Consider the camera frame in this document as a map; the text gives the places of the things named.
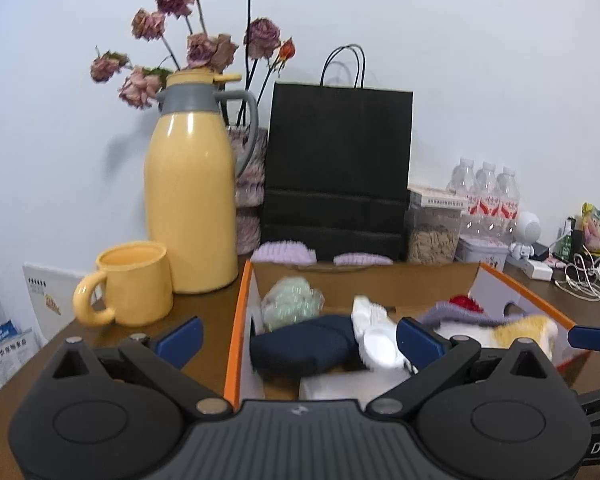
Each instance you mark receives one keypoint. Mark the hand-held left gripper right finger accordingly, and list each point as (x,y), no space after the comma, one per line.
(420,342)

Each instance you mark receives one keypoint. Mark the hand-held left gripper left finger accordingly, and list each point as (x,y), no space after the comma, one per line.
(182,336)

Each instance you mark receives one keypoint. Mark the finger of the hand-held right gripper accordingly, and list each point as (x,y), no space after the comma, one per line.
(595,338)

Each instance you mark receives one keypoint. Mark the purple knitted hat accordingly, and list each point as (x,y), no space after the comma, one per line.
(455,316)

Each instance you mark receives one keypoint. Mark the red cardboard box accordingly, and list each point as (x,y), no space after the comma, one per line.
(235,340)

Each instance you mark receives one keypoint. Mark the white and yellow alpaca plush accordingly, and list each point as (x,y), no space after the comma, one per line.
(510,332)

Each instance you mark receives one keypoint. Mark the translucent plastic wipes container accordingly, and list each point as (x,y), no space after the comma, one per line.
(340,387)

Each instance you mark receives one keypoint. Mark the yellow mug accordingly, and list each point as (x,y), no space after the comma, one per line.
(135,285)

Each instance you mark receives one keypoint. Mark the white power adapter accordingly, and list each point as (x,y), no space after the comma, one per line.
(537,270)

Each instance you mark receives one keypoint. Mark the lilac knitted slipper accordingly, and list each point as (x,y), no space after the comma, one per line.
(362,260)
(285,254)

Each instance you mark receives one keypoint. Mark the dark green small box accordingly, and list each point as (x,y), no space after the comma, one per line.
(569,240)

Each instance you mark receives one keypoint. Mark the clear snack jar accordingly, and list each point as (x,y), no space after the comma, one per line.
(432,240)

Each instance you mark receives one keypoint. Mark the white patterned tin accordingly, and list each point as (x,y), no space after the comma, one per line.
(480,252)

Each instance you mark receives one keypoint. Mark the green and pink snack packet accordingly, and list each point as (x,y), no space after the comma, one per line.
(597,227)

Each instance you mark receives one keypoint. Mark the green and white mesh ball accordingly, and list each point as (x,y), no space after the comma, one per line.
(292,305)

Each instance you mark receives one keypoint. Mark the navy cloth pouch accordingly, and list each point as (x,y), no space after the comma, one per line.
(300,347)

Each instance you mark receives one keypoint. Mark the white robot toy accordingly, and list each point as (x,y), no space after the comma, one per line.
(526,230)

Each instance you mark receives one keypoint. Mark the white desk calendar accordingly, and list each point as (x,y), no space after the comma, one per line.
(55,300)

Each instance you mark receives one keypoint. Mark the yellow thermos jug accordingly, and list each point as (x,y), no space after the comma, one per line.
(190,200)

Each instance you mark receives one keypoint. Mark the pink patterned vase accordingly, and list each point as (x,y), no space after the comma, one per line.
(250,185)

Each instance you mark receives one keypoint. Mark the blue and white packet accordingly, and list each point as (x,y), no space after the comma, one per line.
(5,355)

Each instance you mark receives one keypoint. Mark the black paper bag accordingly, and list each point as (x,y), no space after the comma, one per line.
(337,170)

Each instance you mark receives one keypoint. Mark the dried rose bouquet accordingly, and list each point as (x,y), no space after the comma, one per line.
(205,50)

